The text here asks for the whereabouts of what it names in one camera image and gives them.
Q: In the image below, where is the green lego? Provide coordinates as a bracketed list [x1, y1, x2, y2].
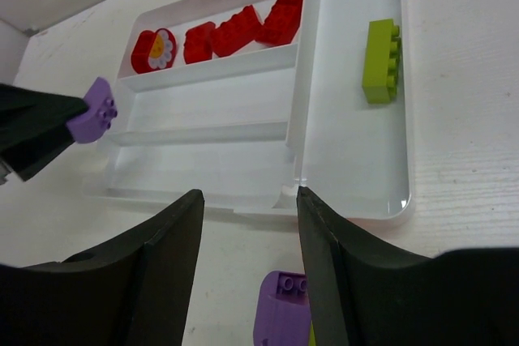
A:
[308, 323, 316, 346]

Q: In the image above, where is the small purple lego brick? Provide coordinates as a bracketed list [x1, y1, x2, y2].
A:
[66, 77, 118, 144]

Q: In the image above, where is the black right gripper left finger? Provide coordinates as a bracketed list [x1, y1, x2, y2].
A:
[1, 190, 204, 345]

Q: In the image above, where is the red curved lego brick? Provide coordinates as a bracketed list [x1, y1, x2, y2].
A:
[255, 0, 303, 46]

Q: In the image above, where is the red flower lego brick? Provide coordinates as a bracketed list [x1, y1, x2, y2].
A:
[131, 28, 177, 74]

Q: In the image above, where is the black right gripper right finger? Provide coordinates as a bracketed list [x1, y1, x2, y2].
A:
[297, 187, 518, 345]

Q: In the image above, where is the white divided sorting tray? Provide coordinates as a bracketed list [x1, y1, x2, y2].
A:
[84, 0, 414, 226]

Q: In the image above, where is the red square lego brick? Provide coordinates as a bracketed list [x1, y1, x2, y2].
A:
[183, 21, 216, 64]

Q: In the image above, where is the long green lego brick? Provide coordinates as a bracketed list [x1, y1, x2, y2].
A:
[362, 19, 401, 105]

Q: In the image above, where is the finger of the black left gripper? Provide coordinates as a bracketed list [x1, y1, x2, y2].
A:
[1, 83, 88, 182]

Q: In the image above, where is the large purple rounded lego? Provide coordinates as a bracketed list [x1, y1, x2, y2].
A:
[252, 271, 311, 346]

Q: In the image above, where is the red long lego brick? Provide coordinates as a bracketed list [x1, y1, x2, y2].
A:
[210, 5, 262, 58]

